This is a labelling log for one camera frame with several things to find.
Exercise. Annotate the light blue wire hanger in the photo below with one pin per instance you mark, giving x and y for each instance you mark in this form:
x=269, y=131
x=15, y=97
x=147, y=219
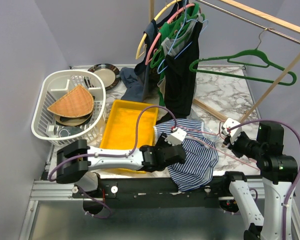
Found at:
x=178, y=38

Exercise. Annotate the black rimmed ceramic plate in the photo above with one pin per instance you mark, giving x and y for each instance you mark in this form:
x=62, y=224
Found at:
x=108, y=73

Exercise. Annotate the green garment on hanger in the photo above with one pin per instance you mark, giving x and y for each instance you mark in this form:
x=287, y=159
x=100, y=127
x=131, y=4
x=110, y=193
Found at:
x=173, y=50

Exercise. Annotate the black tank top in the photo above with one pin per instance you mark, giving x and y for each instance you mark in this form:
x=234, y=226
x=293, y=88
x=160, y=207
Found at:
x=180, y=82

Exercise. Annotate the wooden clothes rack frame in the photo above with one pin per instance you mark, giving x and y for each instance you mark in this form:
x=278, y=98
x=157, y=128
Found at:
x=227, y=35

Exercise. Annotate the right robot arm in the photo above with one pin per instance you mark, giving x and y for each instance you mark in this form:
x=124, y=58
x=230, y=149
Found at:
x=279, y=174

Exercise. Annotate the blue white striped tank top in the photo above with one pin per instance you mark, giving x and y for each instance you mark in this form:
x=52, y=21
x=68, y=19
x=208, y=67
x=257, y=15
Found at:
x=201, y=156

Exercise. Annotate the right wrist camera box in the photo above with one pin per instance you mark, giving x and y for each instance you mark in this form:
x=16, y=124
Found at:
x=228, y=125

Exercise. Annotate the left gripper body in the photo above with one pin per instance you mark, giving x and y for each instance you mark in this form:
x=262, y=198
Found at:
x=161, y=144

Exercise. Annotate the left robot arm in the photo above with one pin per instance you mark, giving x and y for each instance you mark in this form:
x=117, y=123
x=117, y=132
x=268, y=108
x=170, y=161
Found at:
x=77, y=158

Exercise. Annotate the dark plates in basket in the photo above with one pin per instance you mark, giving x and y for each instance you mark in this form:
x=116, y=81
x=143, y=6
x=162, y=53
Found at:
x=70, y=126

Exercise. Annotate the yellow plastic tray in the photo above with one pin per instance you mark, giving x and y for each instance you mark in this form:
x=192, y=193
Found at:
x=120, y=129

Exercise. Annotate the black mounting rail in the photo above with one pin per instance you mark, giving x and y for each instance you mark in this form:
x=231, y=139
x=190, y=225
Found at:
x=155, y=193

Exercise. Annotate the pink plastic hanger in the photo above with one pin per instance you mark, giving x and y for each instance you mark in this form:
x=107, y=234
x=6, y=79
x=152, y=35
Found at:
x=163, y=27

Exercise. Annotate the white plastic dish basket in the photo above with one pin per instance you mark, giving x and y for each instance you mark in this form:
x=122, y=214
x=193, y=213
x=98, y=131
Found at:
x=55, y=86

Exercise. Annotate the woven wicker fan basket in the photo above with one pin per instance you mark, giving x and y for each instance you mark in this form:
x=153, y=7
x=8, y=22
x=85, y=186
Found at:
x=76, y=103

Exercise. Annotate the green velvet hanger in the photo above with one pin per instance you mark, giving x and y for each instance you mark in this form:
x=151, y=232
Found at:
x=193, y=67

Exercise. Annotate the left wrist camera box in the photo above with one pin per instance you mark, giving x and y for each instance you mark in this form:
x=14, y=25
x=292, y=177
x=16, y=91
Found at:
x=176, y=137

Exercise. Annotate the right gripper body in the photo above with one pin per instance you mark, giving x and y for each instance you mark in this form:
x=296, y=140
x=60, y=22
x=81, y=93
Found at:
x=241, y=146

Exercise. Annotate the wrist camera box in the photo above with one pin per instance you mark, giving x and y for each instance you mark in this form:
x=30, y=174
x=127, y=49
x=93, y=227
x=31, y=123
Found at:
x=176, y=137
x=228, y=125

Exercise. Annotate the metal hanging rod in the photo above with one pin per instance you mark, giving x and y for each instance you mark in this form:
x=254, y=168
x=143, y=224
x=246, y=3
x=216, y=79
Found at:
x=273, y=31

